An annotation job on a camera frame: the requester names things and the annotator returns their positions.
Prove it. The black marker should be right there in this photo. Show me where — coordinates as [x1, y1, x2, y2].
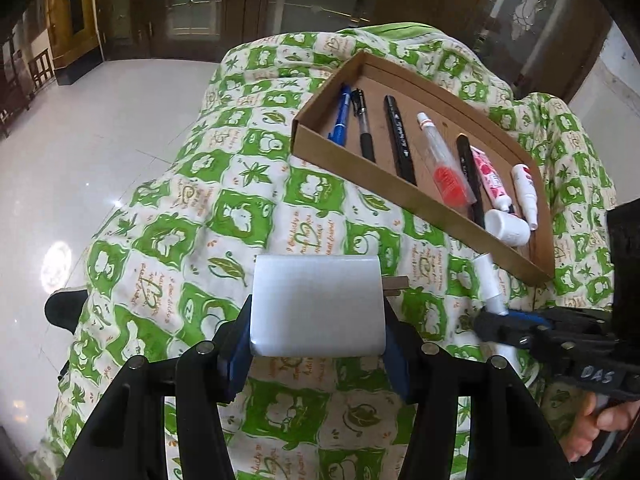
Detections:
[384, 95, 417, 187]
[456, 133, 487, 228]

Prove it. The golden wooden door frame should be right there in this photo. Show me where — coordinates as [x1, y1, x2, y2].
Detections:
[47, 0, 106, 86]

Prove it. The black gel pen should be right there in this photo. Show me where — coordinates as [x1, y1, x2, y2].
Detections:
[350, 88, 377, 163]

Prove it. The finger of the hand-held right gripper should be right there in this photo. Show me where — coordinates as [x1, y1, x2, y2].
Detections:
[472, 310, 546, 350]
[507, 307, 566, 328]

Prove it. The clear tube with red end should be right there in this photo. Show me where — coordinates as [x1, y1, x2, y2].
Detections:
[416, 112, 476, 208]

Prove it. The slim white labelled bottle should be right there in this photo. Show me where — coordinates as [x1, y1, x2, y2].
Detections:
[472, 252, 538, 381]

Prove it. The wooden chair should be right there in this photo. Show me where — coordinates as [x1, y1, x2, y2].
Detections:
[27, 47, 56, 98]

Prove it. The green printed blanket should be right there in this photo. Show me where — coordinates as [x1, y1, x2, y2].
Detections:
[27, 22, 621, 480]

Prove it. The white bottle with red print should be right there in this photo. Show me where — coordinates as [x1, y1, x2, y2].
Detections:
[510, 163, 541, 231]

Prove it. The white charger adapter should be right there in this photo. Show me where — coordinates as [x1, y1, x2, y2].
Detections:
[250, 255, 403, 358]

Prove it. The pink tube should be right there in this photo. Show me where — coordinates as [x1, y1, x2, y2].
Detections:
[472, 147, 516, 213]

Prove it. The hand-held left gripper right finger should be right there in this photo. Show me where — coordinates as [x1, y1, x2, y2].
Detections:
[380, 300, 576, 480]

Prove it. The blue pen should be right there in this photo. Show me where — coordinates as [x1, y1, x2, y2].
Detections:
[327, 84, 352, 145]

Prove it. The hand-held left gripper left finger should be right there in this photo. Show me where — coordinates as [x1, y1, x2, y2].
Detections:
[60, 295, 256, 480]

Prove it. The black object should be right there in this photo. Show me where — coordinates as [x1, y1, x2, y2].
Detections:
[44, 287, 93, 333]

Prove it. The small white bottle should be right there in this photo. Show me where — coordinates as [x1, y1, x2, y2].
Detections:
[484, 208, 531, 247]

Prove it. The brown cardboard tray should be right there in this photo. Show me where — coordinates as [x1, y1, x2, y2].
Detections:
[291, 51, 556, 285]

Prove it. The person's right hand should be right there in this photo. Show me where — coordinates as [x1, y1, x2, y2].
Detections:
[560, 392, 640, 463]

